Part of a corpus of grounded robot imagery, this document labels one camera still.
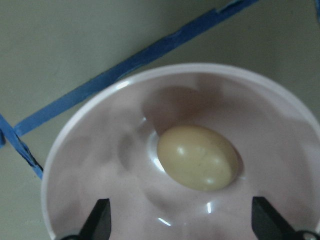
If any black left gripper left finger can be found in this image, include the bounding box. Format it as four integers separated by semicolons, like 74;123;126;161
61;198;111;240

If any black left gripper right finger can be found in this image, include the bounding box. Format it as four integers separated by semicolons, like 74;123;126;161
251;196;320;240

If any beige egg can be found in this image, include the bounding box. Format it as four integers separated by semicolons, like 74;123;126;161
157;125;239;191

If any pink bowl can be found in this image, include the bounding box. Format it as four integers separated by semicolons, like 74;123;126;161
41;63;320;240

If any brown paper table cover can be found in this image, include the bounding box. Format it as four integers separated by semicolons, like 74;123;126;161
0;0;320;240

